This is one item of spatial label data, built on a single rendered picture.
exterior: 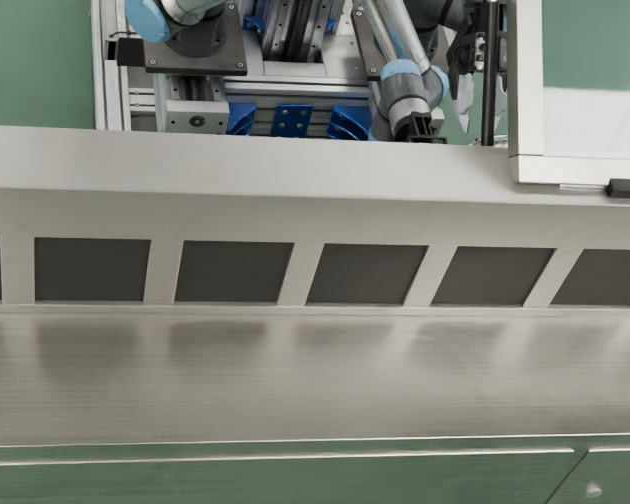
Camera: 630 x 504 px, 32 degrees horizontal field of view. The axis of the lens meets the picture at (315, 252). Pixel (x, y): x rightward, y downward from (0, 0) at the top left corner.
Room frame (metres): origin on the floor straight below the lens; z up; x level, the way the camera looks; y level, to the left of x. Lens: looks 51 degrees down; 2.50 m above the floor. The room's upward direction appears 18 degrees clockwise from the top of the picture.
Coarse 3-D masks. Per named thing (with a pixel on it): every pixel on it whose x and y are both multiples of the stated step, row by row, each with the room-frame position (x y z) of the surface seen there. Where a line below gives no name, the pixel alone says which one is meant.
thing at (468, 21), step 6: (468, 18) 1.46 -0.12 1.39; (462, 24) 1.46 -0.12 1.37; (468, 24) 1.45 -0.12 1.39; (462, 30) 1.46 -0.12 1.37; (468, 30) 1.45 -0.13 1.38; (456, 36) 1.47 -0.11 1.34; (462, 36) 1.45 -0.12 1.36; (456, 42) 1.46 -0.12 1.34; (450, 48) 1.47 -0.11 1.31; (456, 48) 1.45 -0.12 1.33; (450, 54) 1.46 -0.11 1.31; (456, 54) 1.45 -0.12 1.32; (450, 60) 1.46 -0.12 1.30
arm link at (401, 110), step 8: (400, 104) 1.50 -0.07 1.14; (408, 104) 1.50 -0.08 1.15; (416, 104) 1.50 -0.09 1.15; (424, 104) 1.51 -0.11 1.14; (392, 112) 1.49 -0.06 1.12; (400, 112) 1.48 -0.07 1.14; (408, 112) 1.48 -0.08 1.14; (392, 120) 1.48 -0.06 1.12; (400, 120) 1.47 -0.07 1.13; (432, 120) 1.51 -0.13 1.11; (392, 128) 1.47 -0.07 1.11
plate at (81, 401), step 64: (0, 320) 0.64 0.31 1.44; (64, 320) 0.66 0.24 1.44; (128, 320) 0.69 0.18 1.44; (192, 320) 0.71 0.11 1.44; (256, 320) 0.74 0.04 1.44; (320, 320) 0.77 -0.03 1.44; (384, 320) 0.80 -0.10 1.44; (448, 320) 0.83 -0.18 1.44; (512, 320) 0.86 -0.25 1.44; (576, 320) 0.89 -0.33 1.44; (0, 384) 0.56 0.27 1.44; (64, 384) 0.59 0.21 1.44; (128, 384) 0.61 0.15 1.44; (192, 384) 0.63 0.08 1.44; (256, 384) 0.66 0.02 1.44; (320, 384) 0.68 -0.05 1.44; (384, 384) 0.71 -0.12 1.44; (448, 384) 0.74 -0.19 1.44; (512, 384) 0.77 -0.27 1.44; (576, 384) 0.79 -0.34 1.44; (0, 448) 0.50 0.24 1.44; (64, 448) 0.52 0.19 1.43; (128, 448) 0.54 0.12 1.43; (192, 448) 0.57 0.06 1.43; (256, 448) 0.59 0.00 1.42; (320, 448) 0.62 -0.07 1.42; (384, 448) 0.64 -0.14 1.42; (448, 448) 0.67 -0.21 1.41; (512, 448) 0.70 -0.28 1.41; (576, 448) 0.73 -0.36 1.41
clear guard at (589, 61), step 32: (544, 0) 1.04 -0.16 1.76; (576, 0) 1.06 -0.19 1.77; (608, 0) 1.07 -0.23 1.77; (544, 32) 1.01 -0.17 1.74; (576, 32) 1.03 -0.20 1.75; (608, 32) 1.04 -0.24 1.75; (544, 64) 0.98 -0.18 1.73; (576, 64) 1.00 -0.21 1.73; (608, 64) 1.01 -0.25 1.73; (544, 96) 0.95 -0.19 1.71; (576, 96) 0.97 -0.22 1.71; (608, 96) 0.99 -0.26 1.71; (544, 128) 0.93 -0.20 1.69; (576, 128) 0.94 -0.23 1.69; (608, 128) 0.96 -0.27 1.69
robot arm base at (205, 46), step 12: (204, 24) 1.82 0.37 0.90; (216, 24) 1.84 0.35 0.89; (180, 36) 1.80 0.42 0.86; (192, 36) 1.80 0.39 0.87; (204, 36) 1.81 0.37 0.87; (216, 36) 1.85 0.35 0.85; (180, 48) 1.79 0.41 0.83; (192, 48) 1.79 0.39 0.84; (204, 48) 1.80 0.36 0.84; (216, 48) 1.83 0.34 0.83
